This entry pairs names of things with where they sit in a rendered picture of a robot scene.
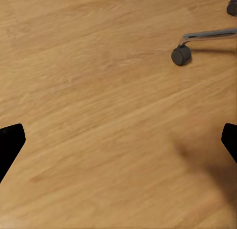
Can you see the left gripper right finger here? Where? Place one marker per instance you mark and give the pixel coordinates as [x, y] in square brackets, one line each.
[229, 139]

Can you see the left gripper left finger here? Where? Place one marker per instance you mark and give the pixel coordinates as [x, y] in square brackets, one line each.
[12, 139]

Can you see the swivel chair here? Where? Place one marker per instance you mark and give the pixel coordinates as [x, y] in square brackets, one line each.
[182, 53]

